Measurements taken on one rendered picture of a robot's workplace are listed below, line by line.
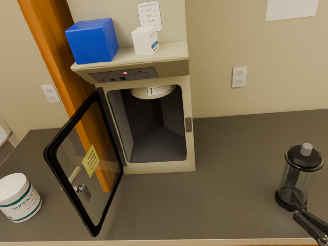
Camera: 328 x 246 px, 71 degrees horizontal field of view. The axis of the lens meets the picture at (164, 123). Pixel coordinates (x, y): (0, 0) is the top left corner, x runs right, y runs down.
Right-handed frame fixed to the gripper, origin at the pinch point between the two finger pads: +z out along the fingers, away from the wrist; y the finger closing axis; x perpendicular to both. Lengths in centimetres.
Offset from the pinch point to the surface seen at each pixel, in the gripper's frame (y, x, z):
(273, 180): 2.2, 12.8, 24.2
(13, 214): 103, 11, 10
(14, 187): 101, 1, 13
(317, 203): -9.2, 15.3, 13.4
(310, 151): -0.8, -10.3, 8.1
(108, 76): 57, -37, 14
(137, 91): 52, -28, 26
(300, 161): 2.0, -7.4, 7.0
